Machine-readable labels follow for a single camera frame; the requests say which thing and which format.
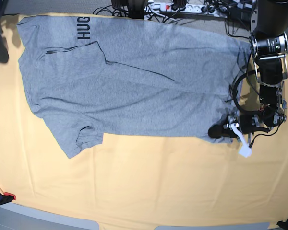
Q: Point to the yellow tablecloth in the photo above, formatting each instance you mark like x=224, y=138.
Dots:
x=136, y=183

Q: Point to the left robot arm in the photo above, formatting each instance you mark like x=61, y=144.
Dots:
x=269, y=45

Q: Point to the white power strip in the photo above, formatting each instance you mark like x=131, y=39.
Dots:
x=167, y=10

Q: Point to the black power adapter box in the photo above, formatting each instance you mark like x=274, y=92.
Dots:
x=238, y=14

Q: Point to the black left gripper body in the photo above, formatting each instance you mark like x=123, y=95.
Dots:
x=250, y=124

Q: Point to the grey t-shirt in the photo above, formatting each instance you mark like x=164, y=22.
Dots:
x=87, y=76

